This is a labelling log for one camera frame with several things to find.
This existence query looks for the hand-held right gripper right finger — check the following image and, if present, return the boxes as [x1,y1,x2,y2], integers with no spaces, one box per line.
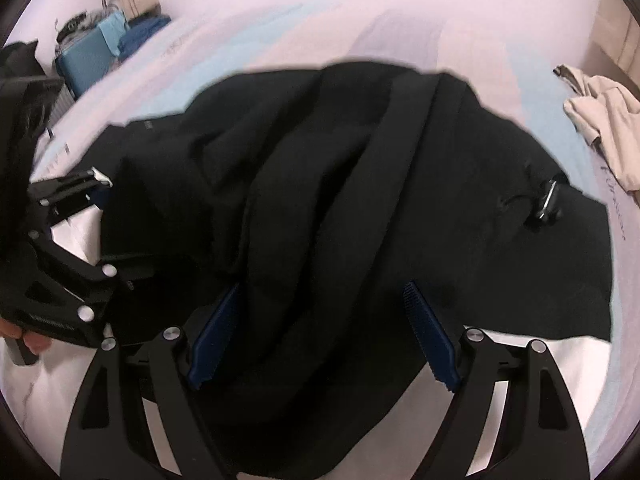
[402,280,586,480]

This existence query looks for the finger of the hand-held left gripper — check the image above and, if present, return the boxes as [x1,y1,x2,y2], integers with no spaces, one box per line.
[27,169,113,221]
[27,227,121,291]

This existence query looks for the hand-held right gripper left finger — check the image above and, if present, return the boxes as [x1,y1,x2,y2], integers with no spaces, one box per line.
[60,282,246,480]

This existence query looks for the white and black hooded jacket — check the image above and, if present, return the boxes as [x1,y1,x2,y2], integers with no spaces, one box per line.
[0,60,618,480]

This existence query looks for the blue clothes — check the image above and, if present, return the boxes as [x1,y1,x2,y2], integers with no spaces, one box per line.
[117,15,173,56]

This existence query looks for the person's left hand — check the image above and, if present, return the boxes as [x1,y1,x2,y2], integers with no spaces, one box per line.
[0,317,53,356]

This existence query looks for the grey suitcase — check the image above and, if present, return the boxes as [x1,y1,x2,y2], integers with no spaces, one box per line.
[47,87,76,126]

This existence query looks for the black backpack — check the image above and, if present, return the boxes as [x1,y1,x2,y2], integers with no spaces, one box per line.
[0,41,66,196]

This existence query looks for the teal suitcase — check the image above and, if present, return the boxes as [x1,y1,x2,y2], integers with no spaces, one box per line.
[54,10,131,98]

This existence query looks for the dark pouch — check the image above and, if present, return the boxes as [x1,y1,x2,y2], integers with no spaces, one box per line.
[55,10,103,43]

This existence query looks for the beige and black garment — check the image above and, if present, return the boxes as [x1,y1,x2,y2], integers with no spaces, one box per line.
[552,64,640,193]

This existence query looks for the bed with striped sheet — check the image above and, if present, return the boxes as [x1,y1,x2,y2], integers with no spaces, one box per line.
[30,0,640,461]

